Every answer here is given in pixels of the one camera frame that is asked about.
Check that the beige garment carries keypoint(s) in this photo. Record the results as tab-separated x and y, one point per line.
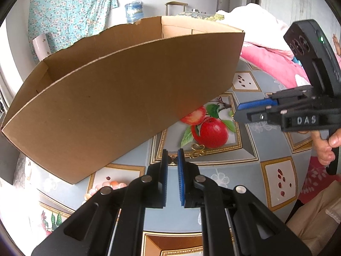
317	224

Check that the fruit print tablecloth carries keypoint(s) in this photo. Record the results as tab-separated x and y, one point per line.
255	165

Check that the blue water bottle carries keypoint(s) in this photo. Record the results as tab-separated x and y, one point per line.
134	10

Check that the wooden chair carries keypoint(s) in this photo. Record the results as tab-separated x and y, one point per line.
175	6

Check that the person's right hand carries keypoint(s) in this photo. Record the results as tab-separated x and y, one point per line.
323	149

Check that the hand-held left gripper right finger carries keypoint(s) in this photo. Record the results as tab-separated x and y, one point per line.
181	181

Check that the pink floral garment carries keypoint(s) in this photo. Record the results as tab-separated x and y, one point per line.
314	181

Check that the pale pink bag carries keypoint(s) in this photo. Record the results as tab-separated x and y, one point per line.
41	48

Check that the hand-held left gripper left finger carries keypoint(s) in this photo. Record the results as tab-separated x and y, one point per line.
163	181

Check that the teal floral cloth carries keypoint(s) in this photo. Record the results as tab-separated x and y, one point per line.
69	13

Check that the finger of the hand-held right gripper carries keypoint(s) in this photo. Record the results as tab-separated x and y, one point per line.
253	104
261	116

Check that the brown cardboard box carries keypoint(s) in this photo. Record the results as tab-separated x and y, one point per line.
112	98

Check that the white fluffy blanket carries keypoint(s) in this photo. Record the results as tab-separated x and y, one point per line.
253	24

